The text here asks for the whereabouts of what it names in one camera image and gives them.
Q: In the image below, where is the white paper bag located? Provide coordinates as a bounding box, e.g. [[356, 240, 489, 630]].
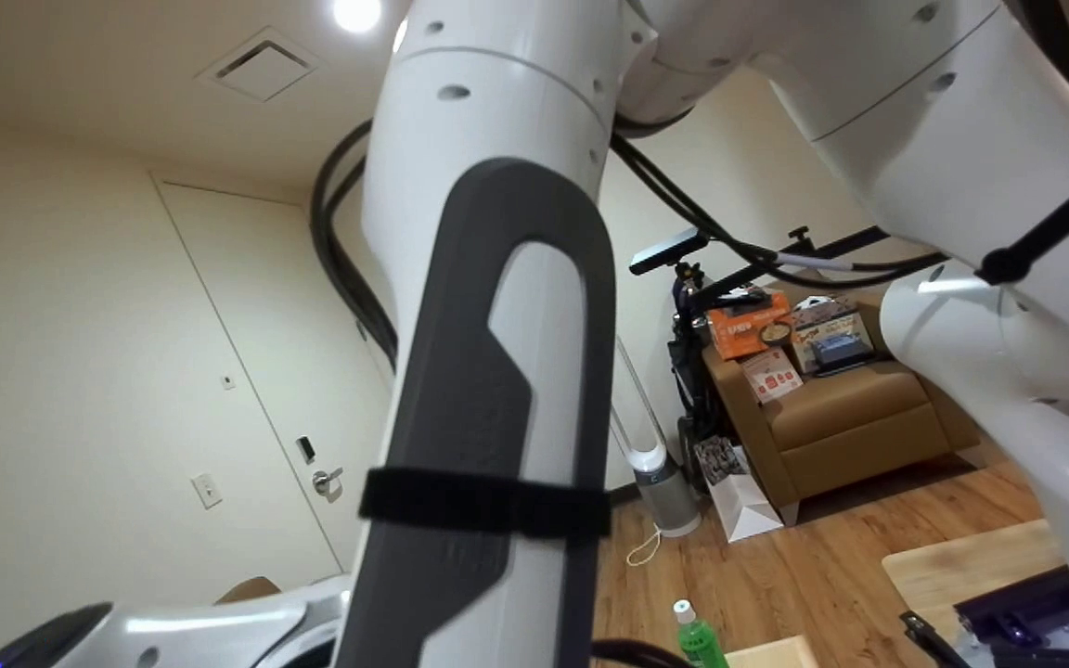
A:
[[694, 435, 786, 547]]

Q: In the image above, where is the black tripod stand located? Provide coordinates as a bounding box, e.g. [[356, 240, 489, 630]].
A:
[[663, 223, 898, 475]]

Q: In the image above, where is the bladeless tower fan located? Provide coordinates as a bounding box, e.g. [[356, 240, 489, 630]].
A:
[[605, 369, 704, 541]]

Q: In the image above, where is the orange box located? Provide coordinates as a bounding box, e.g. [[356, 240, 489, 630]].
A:
[[704, 294, 799, 364]]

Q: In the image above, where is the red and white box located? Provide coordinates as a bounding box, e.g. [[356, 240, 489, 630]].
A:
[[739, 346, 805, 408]]

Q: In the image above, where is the white door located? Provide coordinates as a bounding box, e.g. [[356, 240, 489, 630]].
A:
[[143, 169, 404, 602]]

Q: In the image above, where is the printed picture box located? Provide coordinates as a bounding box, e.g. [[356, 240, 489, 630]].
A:
[[786, 302, 875, 380]]

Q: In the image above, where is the brown armchair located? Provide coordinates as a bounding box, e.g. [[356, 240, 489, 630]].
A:
[[699, 273, 985, 523]]

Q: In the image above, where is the green plastic bottle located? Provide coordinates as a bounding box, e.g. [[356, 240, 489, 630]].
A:
[[667, 596, 730, 668]]

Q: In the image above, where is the round ceiling light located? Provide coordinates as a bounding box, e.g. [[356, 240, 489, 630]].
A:
[[328, 0, 385, 38]]

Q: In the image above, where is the square ceiling vent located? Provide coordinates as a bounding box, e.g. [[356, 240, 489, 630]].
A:
[[195, 32, 314, 104]]

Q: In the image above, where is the light wooden robot stand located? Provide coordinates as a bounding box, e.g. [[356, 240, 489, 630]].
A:
[[880, 516, 1066, 646]]

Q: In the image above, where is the black bar clamp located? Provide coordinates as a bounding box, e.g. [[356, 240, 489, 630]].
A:
[[898, 610, 971, 668]]

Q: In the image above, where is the metal robot mounting plate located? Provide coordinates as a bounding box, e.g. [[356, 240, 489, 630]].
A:
[[954, 564, 1069, 668]]

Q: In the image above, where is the black camera on tripod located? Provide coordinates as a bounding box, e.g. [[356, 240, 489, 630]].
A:
[[626, 228, 710, 280]]

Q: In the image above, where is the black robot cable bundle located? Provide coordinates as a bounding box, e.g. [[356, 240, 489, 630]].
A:
[[309, 115, 1069, 668]]

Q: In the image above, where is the white cord loop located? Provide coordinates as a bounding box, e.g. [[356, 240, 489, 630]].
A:
[[623, 526, 667, 571]]

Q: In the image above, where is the silver door handle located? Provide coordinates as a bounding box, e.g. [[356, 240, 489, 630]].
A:
[[309, 465, 349, 503]]

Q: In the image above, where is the white wall light switch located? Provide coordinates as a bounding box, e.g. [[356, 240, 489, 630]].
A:
[[189, 471, 226, 511]]

